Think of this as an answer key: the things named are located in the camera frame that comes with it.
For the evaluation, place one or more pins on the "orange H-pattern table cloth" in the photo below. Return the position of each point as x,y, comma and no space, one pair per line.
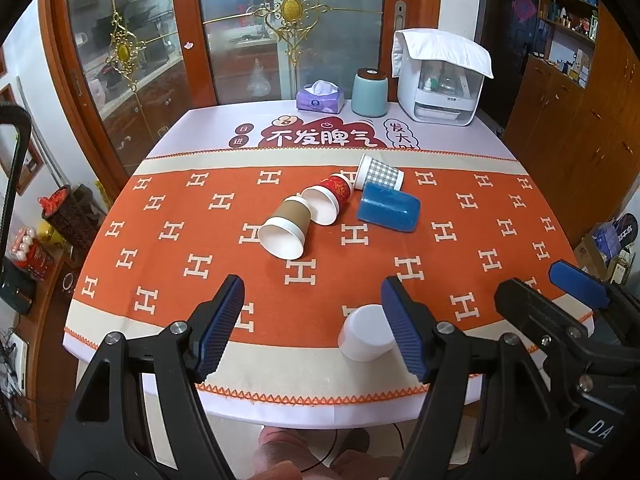
184,222

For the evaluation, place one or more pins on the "glass sliding door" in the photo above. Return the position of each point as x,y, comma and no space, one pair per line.
125,71

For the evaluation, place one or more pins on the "brown sleeve paper cup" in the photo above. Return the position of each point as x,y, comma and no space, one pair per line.
283,234

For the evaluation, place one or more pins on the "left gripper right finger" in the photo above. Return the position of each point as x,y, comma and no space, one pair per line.
516,435

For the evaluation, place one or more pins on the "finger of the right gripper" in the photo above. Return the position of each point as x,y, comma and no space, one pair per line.
578,284
550,328

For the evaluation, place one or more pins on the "grey checked paper cup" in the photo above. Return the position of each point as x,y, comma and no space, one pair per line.
371,170

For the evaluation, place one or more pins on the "white folded towel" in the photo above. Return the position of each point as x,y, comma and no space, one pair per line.
432,44

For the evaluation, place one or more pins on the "purple tissue pack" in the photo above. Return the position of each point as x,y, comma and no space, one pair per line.
321,96

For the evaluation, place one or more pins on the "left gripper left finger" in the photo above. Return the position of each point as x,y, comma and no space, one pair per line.
105,433

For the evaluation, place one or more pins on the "teal cylindrical canister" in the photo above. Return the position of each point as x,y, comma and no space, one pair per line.
369,93

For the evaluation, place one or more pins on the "white countertop appliance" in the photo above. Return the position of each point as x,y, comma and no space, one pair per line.
438,92

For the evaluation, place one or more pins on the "red flower basket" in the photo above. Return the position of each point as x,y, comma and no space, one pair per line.
73,214

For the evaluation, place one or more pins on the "red paper cup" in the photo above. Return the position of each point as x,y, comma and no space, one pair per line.
327,198

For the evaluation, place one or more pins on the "blue translucent plastic cup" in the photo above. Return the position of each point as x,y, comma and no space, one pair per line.
389,208

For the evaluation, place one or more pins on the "white plastic cup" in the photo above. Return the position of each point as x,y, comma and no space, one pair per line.
366,334

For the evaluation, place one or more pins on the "brown wooden cabinet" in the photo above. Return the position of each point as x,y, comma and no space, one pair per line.
575,123

